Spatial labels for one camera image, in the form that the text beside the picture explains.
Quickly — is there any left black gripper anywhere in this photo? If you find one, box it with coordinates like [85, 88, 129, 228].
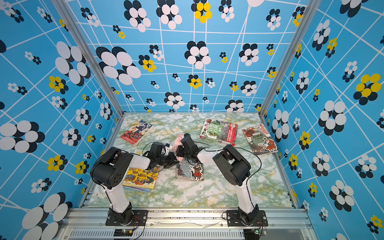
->
[156, 152, 183, 169]

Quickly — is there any pink cloth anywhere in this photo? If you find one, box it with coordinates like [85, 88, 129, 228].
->
[173, 134, 184, 151]

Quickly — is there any grey teal warrior book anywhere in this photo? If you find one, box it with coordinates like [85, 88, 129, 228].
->
[176, 158, 204, 182]

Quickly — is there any yellow Chinese history picture book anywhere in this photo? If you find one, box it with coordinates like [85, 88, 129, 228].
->
[123, 168, 159, 190]

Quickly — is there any red manga book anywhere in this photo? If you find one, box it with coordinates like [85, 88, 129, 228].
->
[121, 120, 154, 146]

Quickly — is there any white book with galaxy cover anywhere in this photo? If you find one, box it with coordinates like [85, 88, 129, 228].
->
[123, 186, 151, 193]

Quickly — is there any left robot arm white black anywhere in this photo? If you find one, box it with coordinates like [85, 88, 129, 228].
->
[91, 142, 179, 226]

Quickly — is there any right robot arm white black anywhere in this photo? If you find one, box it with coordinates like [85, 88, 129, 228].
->
[176, 134, 259, 226]

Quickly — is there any green red dinosaur book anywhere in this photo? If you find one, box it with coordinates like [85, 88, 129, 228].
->
[200, 119, 238, 146]

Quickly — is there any red brown illustrated book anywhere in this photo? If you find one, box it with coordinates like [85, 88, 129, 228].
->
[242, 124, 278, 156]

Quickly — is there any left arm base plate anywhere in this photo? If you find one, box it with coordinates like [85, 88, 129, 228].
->
[105, 209, 149, 227]

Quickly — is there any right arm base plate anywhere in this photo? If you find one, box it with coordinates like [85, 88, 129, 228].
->
[224, 210, 269, 228]

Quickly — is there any aluminium front rail frame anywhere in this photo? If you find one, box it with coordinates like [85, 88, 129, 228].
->
[57, 208, 317, 240]

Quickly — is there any left aluminium corner post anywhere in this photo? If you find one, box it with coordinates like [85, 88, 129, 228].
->
[53, 1, 124, 118]

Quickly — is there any aluminium corner post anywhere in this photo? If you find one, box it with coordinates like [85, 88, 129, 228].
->
[53, 1, 124, 118]
[260, 0, 321, 118]

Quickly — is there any right aluminium corner post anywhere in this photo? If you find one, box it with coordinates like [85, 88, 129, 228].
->
[260, 0, 321, 118]

